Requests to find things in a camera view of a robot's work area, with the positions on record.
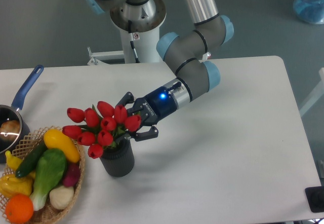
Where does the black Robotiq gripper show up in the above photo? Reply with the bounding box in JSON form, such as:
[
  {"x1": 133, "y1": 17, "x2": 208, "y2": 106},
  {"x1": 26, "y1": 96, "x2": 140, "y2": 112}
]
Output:
[{"x1": 116, "y1": 86, "x2": 179, "y2": 142}]

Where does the red tulip bouquet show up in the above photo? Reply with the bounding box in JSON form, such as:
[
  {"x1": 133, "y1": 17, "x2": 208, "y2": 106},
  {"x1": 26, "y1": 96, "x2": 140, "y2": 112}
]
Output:
[{"x1": 62, "y1": 101, "x2": 142, "y2": 159}]

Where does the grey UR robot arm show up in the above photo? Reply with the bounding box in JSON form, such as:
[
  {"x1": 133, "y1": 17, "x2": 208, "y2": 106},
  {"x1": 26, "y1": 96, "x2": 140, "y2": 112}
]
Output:
[{"x1": 86, "y1": 0, "x2": 234, "y2": 141}]

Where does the dark grey ribbed vase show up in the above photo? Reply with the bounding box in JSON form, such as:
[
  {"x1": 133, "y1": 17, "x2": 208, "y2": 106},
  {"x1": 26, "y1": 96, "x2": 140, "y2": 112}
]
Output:
[{"x1": 100, "y1": 140, "x2": 135, "y2": 177}]

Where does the yellow squash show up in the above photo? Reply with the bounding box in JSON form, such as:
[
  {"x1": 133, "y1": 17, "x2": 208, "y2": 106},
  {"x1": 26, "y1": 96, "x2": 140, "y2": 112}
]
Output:
[{"x1": 44, "y1": 129, "x2": 80, "y2": 163}]

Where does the purple red radish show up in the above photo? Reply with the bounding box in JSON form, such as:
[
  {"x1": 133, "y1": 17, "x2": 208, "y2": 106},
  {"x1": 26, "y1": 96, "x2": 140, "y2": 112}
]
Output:
[{"x1": 62, "y1": 163, "x2": 80, "y2": 187}]

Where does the green bok choy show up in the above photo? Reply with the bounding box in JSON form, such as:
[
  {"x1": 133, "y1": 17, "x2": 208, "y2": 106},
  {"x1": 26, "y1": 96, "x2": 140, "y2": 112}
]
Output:
[{"x1": 30, "y1": 148, "x2": 67, "y2": 211}]

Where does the dark green cucumber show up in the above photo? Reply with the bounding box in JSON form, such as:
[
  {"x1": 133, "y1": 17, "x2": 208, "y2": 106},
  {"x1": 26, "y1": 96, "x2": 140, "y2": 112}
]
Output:
[{"x1": 15, "y1": 140, "x2": 48, "y2": 178}]

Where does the white garlic bulb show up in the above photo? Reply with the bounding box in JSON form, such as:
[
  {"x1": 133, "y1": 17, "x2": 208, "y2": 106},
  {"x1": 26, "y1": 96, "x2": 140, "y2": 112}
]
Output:
[{"x1": 49, "y1": 185, "x2": 74, "y2": 210}]

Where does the woven wicker basket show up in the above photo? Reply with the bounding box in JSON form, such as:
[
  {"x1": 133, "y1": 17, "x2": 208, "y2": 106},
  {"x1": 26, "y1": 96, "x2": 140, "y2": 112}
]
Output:
[{"x1": 0, "y1": 125, "x2": 86, "y2": 224}]

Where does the bread roll in pan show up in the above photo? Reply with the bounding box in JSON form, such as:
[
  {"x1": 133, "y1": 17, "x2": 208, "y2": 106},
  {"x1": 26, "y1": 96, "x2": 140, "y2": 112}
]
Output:
[{"x1": 1, "y1": 120, "x2": 20, "y2": 142}]

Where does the yellow banana pepper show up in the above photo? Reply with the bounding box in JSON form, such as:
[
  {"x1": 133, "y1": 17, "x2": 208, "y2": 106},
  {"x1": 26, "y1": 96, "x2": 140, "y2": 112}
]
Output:
[{"x1": 5, "y1": 151, "x2": 23, "y2": 175}]

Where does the yellow bumpy gourd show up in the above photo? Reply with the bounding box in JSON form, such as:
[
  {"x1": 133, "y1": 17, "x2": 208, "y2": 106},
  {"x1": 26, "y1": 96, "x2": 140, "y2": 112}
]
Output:
[{"x1": 1, "y1": 174, "x2": 33, "y2": 199}]

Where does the orange fruit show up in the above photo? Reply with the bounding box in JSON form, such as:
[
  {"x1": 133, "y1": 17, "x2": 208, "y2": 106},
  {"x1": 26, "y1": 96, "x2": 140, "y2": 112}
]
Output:
[{"x1": 5, "y1": 194, "x2": 34, "y2": 223}]

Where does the black device at table edge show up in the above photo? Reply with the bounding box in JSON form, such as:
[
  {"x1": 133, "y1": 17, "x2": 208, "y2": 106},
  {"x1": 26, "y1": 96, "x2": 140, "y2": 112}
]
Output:
[{"x1": 305, "y1": 186, "x2": 323, "y2": 213}]

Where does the blue plastic bag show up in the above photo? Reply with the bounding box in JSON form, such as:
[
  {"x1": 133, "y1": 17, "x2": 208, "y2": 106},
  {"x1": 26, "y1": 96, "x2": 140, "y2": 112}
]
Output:
[{"x1": 293, "y1": 0, "x2": 323, "y2": 24}]

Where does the white metal base frame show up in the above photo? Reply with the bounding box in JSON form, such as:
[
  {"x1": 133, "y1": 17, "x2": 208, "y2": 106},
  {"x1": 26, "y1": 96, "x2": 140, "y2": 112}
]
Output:
[{"x1": 88, "y1": 41, "x2": 211, "y2": 65}]

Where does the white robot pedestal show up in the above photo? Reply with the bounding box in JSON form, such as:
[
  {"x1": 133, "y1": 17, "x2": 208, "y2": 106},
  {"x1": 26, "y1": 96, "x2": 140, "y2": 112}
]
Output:
[{"x1": 110, "y1": 0, "x2": 166, "y2": 49}]

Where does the black cable on pedestal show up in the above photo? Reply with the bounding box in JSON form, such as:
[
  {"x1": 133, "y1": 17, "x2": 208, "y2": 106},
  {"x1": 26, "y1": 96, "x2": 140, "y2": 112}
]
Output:
[{"x1": 127, "y1": 20, "x2": 140, "y2": 63}]

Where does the blue handled saucepan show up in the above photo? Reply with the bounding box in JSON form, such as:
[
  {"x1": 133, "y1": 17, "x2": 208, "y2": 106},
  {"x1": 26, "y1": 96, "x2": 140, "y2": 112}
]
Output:
[{"x1": 1, "y1": 65, "x2": 44, "y2": 164}]

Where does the white frame at right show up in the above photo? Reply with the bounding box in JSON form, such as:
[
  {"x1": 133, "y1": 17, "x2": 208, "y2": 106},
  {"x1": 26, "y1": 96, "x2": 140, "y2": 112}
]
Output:
[{"x1": 299, "y1": 67, "x2": 323, "y2": 117}]

